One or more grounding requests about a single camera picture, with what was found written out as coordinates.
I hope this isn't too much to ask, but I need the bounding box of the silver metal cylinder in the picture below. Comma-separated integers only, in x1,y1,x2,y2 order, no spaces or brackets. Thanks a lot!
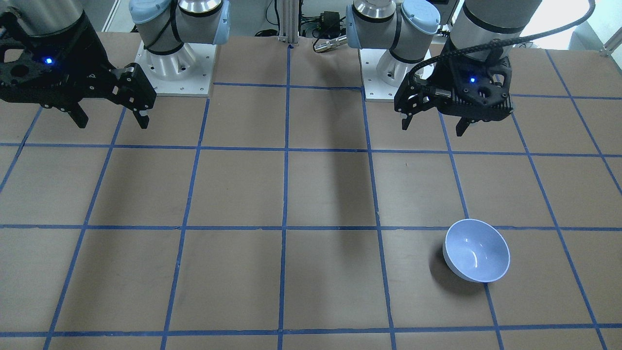
313,35,348,53

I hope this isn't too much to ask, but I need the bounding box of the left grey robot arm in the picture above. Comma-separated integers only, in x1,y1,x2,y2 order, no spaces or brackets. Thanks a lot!
345,0,540,137

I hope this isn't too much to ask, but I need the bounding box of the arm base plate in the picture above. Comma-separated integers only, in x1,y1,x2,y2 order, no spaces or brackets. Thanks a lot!
358,45,415,103
135,42,219,97

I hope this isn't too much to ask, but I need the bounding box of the blue bowl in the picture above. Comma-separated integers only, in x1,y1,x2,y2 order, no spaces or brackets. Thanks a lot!
442,219,511,283

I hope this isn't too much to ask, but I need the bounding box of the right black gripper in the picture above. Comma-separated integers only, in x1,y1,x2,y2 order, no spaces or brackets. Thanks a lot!
0,13,157,129

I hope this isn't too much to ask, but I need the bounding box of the aluminium frame post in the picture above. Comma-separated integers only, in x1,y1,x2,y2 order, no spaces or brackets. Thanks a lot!
274,0,300,47

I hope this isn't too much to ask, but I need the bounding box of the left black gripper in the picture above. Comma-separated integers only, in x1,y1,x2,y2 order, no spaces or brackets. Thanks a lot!
394,49,515,137

